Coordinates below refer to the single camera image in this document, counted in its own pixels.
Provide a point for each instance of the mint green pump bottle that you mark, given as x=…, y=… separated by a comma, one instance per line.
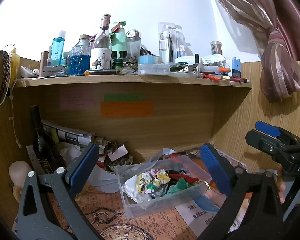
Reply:
x=118, y=37

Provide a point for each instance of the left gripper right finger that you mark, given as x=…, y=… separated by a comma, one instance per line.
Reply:
x=263, y=218

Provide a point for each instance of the white cloth mask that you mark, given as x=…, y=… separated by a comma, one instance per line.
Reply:
x=130, y=189

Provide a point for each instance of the stack of newspapers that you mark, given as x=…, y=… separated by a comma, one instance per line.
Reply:
x=75, y=136

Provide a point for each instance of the clear jar of sticks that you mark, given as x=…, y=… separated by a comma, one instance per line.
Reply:
x=216, y=47

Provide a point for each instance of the glass bottle with cork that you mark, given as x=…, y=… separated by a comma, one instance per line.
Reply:
x=102, y=38

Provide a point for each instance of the black lace headband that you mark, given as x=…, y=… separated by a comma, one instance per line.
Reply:
x=6, y=70

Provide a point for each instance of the colourful floral scrunchie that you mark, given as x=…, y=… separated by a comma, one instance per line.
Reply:
x=152, y=180

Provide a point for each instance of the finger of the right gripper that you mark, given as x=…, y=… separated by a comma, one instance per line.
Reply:
x=279, y=148
x=277, y=132

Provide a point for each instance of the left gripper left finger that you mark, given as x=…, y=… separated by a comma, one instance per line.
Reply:
x=48, y=209

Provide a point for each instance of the blue pencil sharpener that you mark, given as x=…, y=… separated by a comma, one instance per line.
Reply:
x=236, y=68

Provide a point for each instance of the green knit cloth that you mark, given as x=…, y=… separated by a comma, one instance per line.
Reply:
x=180, y=185

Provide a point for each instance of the person's hand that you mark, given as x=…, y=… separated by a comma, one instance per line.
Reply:
x=280, y=185

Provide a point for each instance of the clear packaged toothbrush pack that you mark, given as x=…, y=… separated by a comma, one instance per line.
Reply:
x=171, y=41

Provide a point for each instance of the white plastic bag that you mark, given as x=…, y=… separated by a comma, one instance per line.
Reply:
x=97, y=174

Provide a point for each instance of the clear plastic storage box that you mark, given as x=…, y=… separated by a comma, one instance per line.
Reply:
x=180, y=164

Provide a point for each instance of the green sticky note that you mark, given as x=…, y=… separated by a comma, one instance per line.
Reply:
x=119, y=97

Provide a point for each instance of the clear flat plastic case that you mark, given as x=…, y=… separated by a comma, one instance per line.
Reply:
x=154, y=69

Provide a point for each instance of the orange cap glue tube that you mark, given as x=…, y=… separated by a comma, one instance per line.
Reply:
x=214, y=69

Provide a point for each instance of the blue mouthwash bottle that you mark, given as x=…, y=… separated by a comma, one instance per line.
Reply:
x=57, y=48

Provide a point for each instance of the blue round glass bottle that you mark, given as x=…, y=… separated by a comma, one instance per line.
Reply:
x=80, y=56

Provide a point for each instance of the pink striped curtain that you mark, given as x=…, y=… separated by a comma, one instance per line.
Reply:
x=275, y=25

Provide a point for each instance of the orange sticky note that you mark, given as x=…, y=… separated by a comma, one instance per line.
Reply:
x=126, y=109

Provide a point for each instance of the red cloth piece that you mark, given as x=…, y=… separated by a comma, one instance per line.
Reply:
x=188, y=179

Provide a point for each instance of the small white cardboard box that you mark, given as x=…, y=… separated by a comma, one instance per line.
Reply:
x=119, y=152

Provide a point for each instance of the grey knit cloth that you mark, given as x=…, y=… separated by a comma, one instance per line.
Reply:
x=158, y=193

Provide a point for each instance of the pink sticky note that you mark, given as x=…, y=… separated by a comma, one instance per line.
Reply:
x=76, y=97

